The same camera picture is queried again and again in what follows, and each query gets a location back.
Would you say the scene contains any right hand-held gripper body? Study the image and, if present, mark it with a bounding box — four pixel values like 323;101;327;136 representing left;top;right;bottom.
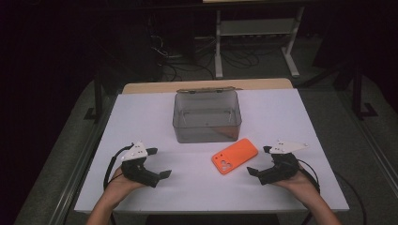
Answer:
258;140;309;186

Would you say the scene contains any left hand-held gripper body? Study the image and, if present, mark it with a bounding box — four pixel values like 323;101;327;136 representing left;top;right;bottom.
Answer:
120;141;161;188

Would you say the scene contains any orange phone case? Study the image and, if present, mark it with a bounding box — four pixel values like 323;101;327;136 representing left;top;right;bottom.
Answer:
211;138;259;175

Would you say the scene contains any transparent grey plastic box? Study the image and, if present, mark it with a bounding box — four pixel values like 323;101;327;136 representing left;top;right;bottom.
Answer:
172;86;243;144

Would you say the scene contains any person's left hand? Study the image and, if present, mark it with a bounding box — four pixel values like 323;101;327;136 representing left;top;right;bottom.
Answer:
106;167;146;204

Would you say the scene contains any person's right hand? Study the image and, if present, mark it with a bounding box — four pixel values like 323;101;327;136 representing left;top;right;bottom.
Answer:
271;165;317;203

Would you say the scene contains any white table cover board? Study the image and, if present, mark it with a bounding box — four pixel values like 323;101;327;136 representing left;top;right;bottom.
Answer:
74;88;350;215

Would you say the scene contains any wooden table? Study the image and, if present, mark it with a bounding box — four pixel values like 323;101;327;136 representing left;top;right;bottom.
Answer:
121;78;294;95

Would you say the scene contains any black metal stand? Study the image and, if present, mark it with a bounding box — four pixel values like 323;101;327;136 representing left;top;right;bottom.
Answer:
352;64;379;121
84;69;105;124

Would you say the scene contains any left hand-held gripper black cable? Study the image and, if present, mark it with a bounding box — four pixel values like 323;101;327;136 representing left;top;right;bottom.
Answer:
102;143;135;191

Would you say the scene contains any hand-held gripper black cable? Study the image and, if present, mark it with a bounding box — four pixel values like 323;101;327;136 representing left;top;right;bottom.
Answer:
297;158;321;225
102;143;135;191

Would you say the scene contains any right hand-held gripper black cable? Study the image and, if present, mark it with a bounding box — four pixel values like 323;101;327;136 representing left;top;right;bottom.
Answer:
297;158;321;225

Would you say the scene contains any grey metal rail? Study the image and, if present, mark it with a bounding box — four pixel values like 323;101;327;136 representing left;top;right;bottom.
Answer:
48;93;117;225
339;93;398;196

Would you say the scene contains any black floor cable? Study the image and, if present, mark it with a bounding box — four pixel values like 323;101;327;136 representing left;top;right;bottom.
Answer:
333;172;368;225

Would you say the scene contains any tangle of black floor cables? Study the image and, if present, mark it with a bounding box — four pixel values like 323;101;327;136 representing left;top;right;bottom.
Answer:
149;33;261;82

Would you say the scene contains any white metal desk frame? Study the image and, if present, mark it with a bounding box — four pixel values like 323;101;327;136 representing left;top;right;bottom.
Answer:
202;0;306;79

